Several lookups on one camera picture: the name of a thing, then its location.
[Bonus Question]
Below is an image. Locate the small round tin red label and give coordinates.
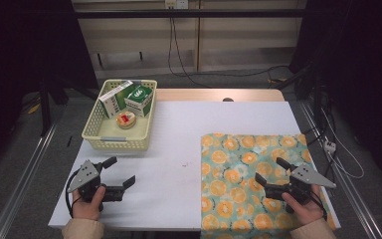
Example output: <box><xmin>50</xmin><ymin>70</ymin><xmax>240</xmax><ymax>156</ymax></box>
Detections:
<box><xmin>115</xmin><ymin>111</ymin><xmax>137</xmax><ymax>130</ymax></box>

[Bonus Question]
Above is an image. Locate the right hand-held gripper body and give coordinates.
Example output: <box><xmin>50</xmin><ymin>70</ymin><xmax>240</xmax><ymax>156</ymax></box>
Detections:
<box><xmin>264</xmin><ymin>162</ymin><xmax>337</xmax><ymax>204</ymax></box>

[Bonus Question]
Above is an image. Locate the pale yellow plastic basket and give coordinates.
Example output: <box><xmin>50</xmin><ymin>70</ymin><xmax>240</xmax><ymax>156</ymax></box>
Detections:
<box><xmin>81</xmin><ymin>79</ymin><xmax>158</xmax><ymax>152</ymax></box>

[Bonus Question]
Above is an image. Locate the aluminium floor rail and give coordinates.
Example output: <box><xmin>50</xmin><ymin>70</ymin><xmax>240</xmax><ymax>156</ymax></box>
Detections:
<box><xmin>297</xmin><ymin>101</ymin><xmax>382</xmax><ymax>239</ymax></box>
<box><xmin>0</xmin><ymin>120</ymin><xmax>61</xmax><ymax>239</ymax></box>

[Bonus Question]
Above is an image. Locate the white floor cable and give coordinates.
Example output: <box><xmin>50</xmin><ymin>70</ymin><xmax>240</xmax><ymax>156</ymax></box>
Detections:
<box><xmin>319</xmin><ymin>108</ymin><xmax>366</xmax><ymax>180</ymax></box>

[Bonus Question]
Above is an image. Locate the left hand-held gripper black cable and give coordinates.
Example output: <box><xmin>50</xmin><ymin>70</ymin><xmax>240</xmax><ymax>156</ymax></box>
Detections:
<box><xmin>65</xmin><ymin>168</ymin><xmax>83</xmax><ymax>218</ymax></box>

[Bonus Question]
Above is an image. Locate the white wall outlet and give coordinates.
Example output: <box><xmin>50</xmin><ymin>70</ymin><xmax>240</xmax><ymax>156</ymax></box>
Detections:
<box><xmin>164</xmin><ymin>0</ymin><xmax>189</xmax><ymax>10</ymax></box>

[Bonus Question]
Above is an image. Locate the person's left hand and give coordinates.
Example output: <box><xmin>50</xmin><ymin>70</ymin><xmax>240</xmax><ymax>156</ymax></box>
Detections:
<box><xmin>72</xmin><ymin>185</ymin><xmax>107</xmax><ymax>222</ymax></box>

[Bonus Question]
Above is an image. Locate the white power strip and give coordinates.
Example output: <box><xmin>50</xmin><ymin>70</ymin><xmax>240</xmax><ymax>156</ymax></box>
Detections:
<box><xmin>323</xmin><ymin>139</ymin><xmax>337</xmax><ymax>154</ymax></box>

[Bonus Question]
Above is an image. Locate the beige vertical post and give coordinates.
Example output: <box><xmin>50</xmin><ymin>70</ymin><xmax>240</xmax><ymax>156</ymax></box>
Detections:
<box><xmin>196</xmin><ymin>16</ymin><xmax>201</xmax><ymax>73</ymax></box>

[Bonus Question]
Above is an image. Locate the beige background furniture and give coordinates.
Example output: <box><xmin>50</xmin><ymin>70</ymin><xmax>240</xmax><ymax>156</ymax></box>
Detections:
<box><xmin>71</xmin><ymin>0</ymin><xmax>307</xmax><ymax>81</ymax></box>

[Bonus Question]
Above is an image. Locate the dark curtain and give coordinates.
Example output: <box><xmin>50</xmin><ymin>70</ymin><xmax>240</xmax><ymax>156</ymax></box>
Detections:
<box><xmin>289</xmin><ymin>0</ymin><xmax>382</xmax><ymax>180</ymax></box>
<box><xmin>0</xmin><ymin>0</ymin><xmax>98</xmax><ymax>173</ymax></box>

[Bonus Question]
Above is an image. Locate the right hand-held gripper black cable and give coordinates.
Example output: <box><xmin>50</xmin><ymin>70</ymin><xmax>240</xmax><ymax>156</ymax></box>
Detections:
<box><xmin>311</xmin><ymin>190</ymin><xmax>328</xmax><ymax>222</ymax></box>

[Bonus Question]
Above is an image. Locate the small green box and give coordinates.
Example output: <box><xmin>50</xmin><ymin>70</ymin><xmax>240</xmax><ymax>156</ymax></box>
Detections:
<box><xmin>123</xmin><ymin>85</ymin><xmax>155</xmax><ymax>118</ymax></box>

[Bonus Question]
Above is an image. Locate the orange slice print bag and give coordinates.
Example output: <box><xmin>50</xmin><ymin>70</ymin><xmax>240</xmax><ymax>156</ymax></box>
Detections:
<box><xmin>199</xmin><ymin>132</ymin><xmax>337</xmax><ymax>239</ymax></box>

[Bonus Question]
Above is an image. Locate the black metal crossbar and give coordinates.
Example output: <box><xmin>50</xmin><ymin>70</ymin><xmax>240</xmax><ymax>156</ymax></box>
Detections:
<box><xmin>74</xmin><ymin>9</ymin><xmax>306</xmax><ymax>19</ymax></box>

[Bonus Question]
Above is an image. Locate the black metal stand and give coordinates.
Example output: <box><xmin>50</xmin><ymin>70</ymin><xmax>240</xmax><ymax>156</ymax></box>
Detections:
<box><xmin>275</xmin><ymin>64</ymin><xmax>314</xmax><ymax>101</ymax></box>
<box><xmin>38</xmin><ymin>76</ymin><xmax>71</xmax><ymax>137</ymax></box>

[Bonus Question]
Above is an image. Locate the black hanging cable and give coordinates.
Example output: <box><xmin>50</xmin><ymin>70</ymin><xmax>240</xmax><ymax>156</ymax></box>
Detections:
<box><xmin>170</xmin><ymin>16</ymin><xmax>291</xmax><ymax>79</ymax></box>
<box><xmin>167</xmin><ymin>16</ymin><xmax>213</xmax><ymax>89</ymax></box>

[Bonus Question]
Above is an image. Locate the tall green and white box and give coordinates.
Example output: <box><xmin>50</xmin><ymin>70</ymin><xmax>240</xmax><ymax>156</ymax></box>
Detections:
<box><xmin>97</xmin><ymin>80</ymin><xmax>135</xmax><ymax>120</ymax></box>

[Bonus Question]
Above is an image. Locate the person's right hand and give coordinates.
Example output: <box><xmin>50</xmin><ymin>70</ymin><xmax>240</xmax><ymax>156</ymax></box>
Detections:
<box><xmin>281</xmin><ymin>184</ymin><xmax>326</xmax><ymax>227</ymax></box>

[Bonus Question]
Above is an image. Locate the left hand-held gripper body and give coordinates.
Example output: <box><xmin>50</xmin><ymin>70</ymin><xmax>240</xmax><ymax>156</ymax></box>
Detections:
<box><xmin>67</xmin><ymin>159</ymin><xmax>125</xmax><ymax>203</ymax></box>

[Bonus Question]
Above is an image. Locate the hand-held gripper black cable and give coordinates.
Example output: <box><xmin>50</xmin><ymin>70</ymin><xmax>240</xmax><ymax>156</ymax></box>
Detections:
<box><xmin>311</xmin><ymin>190</ymin><xmax>328</xmax><ymax>222</ymax></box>
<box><xmin>65</xmin><ymin>168</ymin><xmax>83</xmax><ymax>218</ymax></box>

